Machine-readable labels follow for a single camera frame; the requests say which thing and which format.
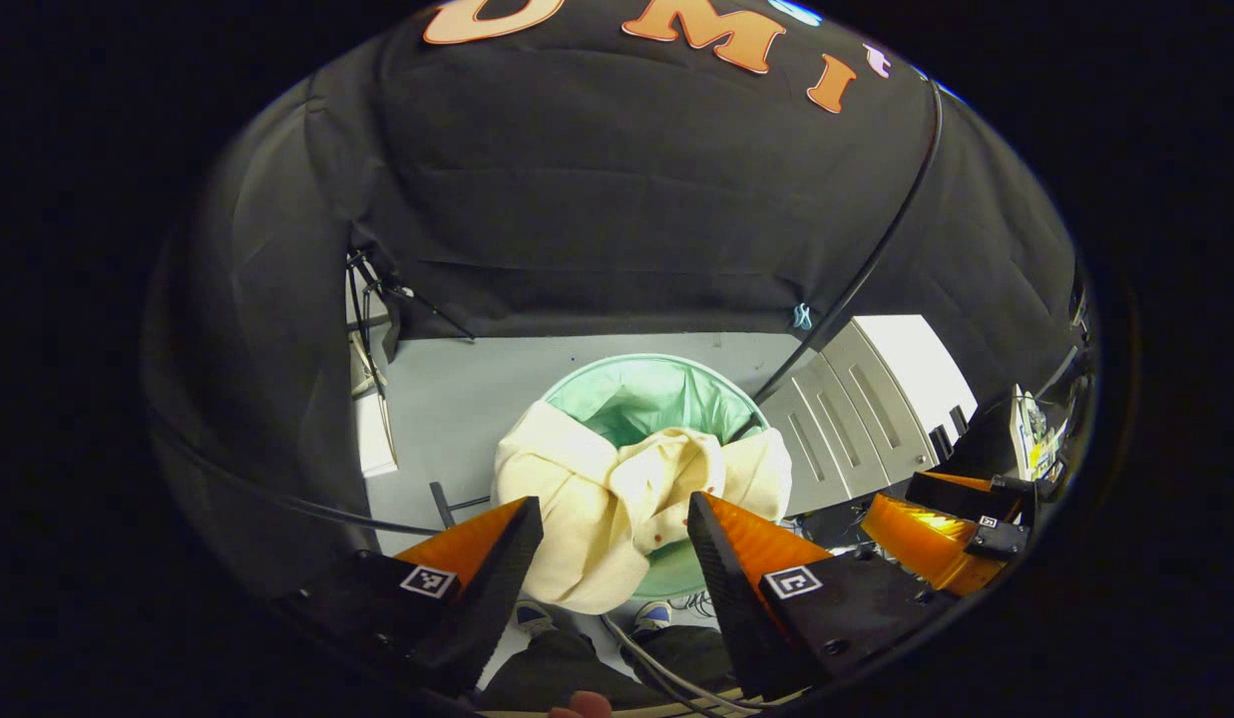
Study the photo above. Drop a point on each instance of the person's dark trousers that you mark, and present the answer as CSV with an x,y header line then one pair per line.
x,y
557,668

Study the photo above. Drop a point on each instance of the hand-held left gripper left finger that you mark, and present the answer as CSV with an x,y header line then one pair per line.
x,y
502,588

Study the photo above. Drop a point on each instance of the black clothes rack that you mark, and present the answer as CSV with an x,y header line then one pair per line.
x,y
873,261

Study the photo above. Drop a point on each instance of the black backdrop cloth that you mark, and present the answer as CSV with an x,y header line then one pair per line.
x,y
626,199

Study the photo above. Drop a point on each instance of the grey drawer cabinet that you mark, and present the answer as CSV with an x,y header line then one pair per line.
x,y
846,439

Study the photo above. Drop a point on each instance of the person's right shoe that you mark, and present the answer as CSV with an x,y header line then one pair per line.
x,y
652,618

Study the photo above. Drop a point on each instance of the person's shoe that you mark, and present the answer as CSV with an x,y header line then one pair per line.
x,y
534,618
652,618

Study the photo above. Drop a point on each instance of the person's left shoe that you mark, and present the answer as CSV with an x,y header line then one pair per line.
x,y
534,618

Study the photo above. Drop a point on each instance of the cream button shirt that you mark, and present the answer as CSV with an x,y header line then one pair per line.
x,y
577,519

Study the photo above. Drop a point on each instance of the blue clip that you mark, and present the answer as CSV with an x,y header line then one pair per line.
x,y
802,317

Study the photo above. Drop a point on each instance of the white board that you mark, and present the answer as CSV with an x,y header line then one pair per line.
x,y
375,449

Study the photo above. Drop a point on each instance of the black stand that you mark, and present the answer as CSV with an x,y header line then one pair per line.
x,y
377,289

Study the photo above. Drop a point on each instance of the green laundry hamper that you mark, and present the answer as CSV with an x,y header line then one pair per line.
x,y
636,399

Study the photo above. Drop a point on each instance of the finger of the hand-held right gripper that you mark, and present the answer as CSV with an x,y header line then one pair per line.
x,y
951,484
926,543

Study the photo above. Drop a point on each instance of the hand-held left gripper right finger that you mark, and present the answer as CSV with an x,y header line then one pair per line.
x,y
726,588

